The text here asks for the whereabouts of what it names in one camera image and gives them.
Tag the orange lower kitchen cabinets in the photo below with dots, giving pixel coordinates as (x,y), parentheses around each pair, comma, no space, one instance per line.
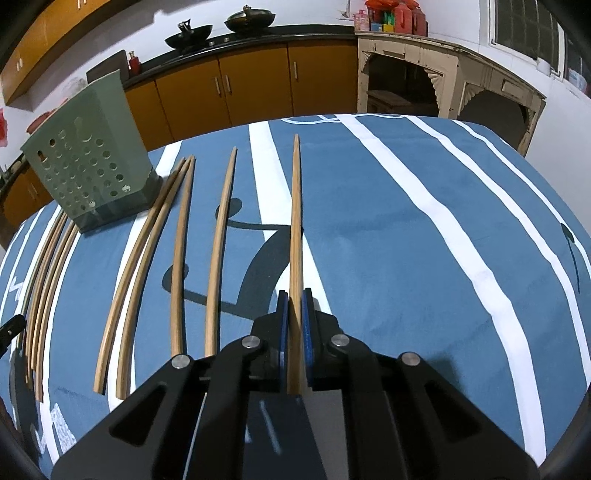
(224,88)

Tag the dark cutting board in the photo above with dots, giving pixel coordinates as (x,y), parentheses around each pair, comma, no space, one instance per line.
(115,63)

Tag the blue white striped tablecloth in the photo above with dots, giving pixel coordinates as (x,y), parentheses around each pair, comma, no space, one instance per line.
(424,235)

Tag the wooden chopstick pair inner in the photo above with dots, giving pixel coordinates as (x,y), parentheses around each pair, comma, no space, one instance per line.
(137,302)

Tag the small red bottle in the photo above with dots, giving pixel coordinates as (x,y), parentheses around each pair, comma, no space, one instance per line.
(134,64)

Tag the black wok with lid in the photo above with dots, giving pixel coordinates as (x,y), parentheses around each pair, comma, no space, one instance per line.
(250,20)

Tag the beige carved side cabinet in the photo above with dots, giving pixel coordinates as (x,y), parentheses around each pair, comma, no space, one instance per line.
(457,73)

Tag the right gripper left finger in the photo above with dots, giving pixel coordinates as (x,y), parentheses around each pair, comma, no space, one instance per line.
(188,420)

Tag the black wok left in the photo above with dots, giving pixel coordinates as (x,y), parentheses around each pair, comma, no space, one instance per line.
(188,37)

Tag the green perforated utensil holder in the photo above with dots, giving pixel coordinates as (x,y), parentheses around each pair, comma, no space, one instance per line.
(91,159)

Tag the red bags and bottles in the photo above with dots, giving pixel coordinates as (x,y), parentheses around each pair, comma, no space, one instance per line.
(391,16)

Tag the orange upper wall cabinets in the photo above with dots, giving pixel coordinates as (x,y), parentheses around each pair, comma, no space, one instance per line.
(58,27)

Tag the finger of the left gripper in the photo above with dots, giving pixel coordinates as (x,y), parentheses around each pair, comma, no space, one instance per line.
(10,330)

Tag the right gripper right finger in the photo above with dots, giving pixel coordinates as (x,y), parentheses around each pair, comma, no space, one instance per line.
(403,419)

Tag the window with bars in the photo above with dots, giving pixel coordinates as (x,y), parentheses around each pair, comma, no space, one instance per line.
(528,28)

